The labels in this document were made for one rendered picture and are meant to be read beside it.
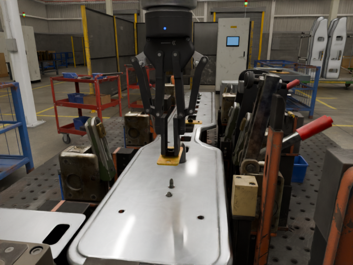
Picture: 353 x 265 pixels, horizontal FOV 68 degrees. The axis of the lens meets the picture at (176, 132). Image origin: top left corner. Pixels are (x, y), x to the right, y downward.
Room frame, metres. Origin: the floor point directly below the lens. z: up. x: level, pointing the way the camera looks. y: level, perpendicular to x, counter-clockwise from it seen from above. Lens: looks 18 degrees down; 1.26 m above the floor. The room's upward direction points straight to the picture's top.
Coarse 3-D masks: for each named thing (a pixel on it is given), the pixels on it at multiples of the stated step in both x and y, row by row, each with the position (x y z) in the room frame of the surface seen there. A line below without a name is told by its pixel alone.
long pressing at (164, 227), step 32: (192, 160) 0.58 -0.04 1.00; (128, 192) 0.43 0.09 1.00; (160, 192) 0.43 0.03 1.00; (192, 192) 0.43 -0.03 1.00; (224, 192) 0.42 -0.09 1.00; (96, 224) 0.34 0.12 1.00; (128, 224) 0.34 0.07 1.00; (160, 224) 0.34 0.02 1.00; (192, 224) 0.34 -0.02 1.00; (224, 224) 0.33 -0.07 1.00; (96, 256) 0.27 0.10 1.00; (128, 256) 0.27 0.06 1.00; (160, 256) 0.27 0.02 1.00; (192, 256) 0.27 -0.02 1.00; (224, 256) 0.27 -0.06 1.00
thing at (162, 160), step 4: (168, 148) 0.46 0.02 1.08; (172, 148) 0.46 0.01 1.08; (180, 148) 0.48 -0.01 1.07; (168, 152) 0.44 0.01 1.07; (172, 152) 0.44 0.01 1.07; (180, 152) 0.46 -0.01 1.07; (160, 156) 0.44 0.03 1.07; (164, 156) 0.44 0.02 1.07; (168, 156) 0.44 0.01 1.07; (172, 156) 0.44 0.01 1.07; (176, 156) 0.44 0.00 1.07; (180, 156) 0.44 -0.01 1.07; (160, 160) 0.42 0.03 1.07; (164, 160) 0.42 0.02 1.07; (168, 160) 0.43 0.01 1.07; (172, 160) 0.42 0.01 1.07; (176, 160) 0.42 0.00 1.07; (160, 164) 0.41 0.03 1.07; (164, 164) 0.41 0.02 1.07; (168, 164) 0.41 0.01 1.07; (172, 164) 0.41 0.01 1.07; (176, 164) 0.41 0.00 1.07
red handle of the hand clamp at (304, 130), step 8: (320, 120) 0.41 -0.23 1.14; (328, 120) 0.41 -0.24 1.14; (304, 128) 0.42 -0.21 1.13; (312, 128) 0.41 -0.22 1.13; (320, 128) 0.41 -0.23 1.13; (288, 136) 0.43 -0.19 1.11; (296, 136) 0.42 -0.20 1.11; (304, 136) 0.41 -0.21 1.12; (288, 144) 0.42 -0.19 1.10; (264, 152) 0.42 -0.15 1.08
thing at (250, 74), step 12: (252, 72) 0.43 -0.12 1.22; (252, 84) 0.42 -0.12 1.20; (264, 84) 0.41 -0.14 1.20; (276, 84) 0.41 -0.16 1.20; (264, 96) 0.41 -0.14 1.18; (264, 108) 0.41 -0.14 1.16; (252, 120) 0.44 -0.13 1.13; (264, 120) 0.41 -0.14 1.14; (252, 132) 0.42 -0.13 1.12; (264, 132) 0.41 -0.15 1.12; (252, 144) 0.42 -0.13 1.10; (252, 156) 0.42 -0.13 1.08
